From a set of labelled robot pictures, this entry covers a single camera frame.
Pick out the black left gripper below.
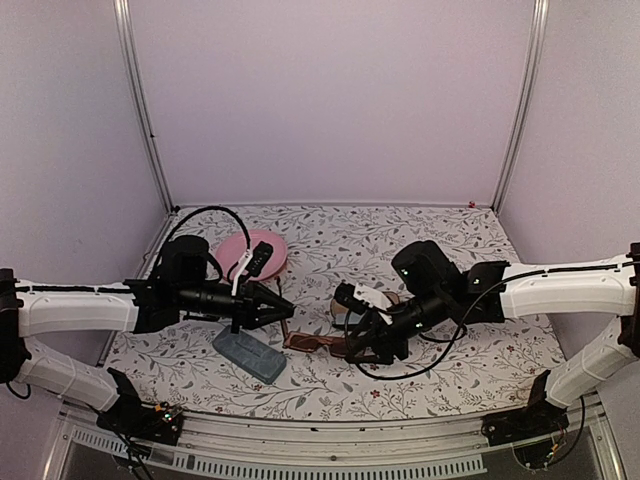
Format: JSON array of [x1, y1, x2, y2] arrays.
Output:
[[176, 278, 294, 334]]

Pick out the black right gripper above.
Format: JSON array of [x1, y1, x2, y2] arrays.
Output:
[[344, 288, 450, 366]]

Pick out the brown sunglasses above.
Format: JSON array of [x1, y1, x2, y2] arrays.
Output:
[[280, 299, 376, 363]]

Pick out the black glasses case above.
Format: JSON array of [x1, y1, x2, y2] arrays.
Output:
[[330, 292, 401, 331]]

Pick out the grey case green lining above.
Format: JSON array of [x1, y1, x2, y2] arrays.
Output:
[[212, 327, 287, 385]]

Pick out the light blue cloth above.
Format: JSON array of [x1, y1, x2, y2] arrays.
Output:
[[332, 312, 362, 329]]

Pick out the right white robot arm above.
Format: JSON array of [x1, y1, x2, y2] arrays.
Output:
[[334, 241, 639, 436]]

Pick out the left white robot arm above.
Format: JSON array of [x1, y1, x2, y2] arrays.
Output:
[[1, 235, 295, 434]]

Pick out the pink plate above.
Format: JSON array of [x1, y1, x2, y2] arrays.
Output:
[[214, 229, 288, 283]]

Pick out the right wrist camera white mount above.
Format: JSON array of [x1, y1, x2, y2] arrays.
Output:
[[334, 283, 394, 325]]

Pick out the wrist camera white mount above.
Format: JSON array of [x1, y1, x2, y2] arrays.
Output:
[[334, 283, 394, 325], [227, 241, 274, 296]]

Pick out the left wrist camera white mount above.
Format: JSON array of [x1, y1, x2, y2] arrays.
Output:
[[227, 241, 274, 296]]

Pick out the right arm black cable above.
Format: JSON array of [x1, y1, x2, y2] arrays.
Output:
[[344, 279, 501, 380]]

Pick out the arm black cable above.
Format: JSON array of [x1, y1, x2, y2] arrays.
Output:
[[344, 279, 501, 380], [159, 205, 251, 281]]

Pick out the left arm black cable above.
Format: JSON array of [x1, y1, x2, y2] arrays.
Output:
[[159, 205, 251, 281]]

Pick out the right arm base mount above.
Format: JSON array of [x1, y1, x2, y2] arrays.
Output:
[[481, 370, 586, 472]]

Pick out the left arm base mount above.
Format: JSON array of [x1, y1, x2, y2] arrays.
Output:
[[96, 368, 184, 446]]

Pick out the front aluminium rail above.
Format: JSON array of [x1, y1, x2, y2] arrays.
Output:
[[42, 394, 626, 479]]

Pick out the left aluminium frame post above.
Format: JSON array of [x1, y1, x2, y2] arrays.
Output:
[[113, 0, 174, 213]]

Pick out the aluminium frame post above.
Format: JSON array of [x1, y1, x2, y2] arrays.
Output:
[[113, 0, 174, 213], [491, 0, 550, 216]]

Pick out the right aluminium frame post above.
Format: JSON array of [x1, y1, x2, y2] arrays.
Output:
[[491, 0, 550, 216]]

